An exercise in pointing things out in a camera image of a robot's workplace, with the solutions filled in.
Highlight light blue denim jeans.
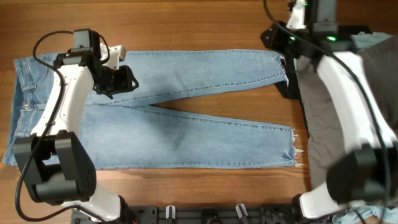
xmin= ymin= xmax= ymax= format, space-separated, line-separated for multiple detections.
xmin=2 ymin=49 xmax=298 ymax=169

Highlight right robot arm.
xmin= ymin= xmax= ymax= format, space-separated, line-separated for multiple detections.
xmin=261 ymin=1 xmax=397 ymax=223

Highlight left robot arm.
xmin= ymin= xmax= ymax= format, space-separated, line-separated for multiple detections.
xmin=14 ymin=29 xmax=139 ymax=223

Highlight black garment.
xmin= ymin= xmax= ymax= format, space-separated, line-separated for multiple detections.
xmin=274 ymin=55 xmax=310 ymax=137

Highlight grey trousers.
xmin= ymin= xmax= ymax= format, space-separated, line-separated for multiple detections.
xmin=295 ymin=34 xmax=398 ymax=190

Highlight light blue shirt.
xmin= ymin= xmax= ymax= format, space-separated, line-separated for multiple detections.
xmin=332 ymin=32 xmax=397 ymax=224

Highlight right black cable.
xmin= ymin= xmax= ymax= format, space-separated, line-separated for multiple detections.
xmin=262 ymin=0 xmax=394 ymax=218

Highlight black cable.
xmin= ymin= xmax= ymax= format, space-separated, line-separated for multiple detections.
xmin=14 ymin=30 xmax=111 ymax=223
xmin=262 ymin=0 xmax=394 ymax=218

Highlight left black cable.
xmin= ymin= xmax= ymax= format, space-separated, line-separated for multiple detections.
xmin=14 ymin=30 xmax=111 ymax=223

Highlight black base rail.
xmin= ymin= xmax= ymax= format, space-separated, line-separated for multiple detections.
xmin=70 ymin=203 xmax=299 ymax=224

